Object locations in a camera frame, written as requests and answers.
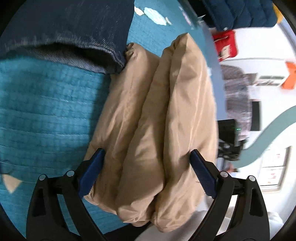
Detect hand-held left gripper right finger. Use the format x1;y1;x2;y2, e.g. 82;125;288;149
190;149;270;241

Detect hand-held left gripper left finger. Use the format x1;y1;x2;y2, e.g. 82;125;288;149
25;148;106;241

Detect tan padded jacket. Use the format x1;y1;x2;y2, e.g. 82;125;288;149
83;33;219;233

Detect checkered bear-print cloth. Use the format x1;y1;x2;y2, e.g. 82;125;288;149
220;64;253;142

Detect teal curved panel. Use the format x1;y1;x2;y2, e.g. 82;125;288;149
231;108;296;168

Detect white glass-door cabinet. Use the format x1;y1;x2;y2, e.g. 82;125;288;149
259;146;290;193

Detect teal candy-print bedspread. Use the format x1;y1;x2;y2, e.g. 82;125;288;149
0;0;208;234

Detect orange board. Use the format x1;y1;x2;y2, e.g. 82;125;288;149
281;61;296;90

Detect red cartoon cushion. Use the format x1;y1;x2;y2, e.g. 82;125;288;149
212;30;238;62

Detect navy puffer jacket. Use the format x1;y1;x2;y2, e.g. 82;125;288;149
201;0;278;32

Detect dark blue jeans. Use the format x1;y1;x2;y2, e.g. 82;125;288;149
0;0;136;75

